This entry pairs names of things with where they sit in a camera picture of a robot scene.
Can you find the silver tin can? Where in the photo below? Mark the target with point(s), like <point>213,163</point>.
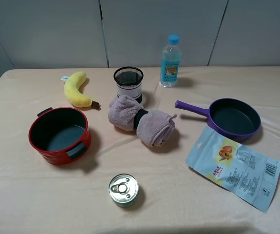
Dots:
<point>123,190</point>

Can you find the rolled lilac towel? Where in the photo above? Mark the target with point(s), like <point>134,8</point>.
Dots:
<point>153,128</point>

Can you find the black mesh pen holder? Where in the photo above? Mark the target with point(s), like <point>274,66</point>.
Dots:
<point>129,82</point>

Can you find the clear water bottle blue cap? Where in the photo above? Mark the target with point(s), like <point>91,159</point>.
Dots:
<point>171,58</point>

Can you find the yellow plush banana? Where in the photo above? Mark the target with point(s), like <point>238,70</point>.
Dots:
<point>74,96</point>

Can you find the purple frying pan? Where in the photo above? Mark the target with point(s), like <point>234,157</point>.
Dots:
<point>229,117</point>

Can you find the light blue snack pouch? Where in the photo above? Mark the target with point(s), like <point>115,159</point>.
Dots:
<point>246,173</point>

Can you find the red pot with black handles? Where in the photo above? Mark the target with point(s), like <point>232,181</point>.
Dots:
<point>60,135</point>

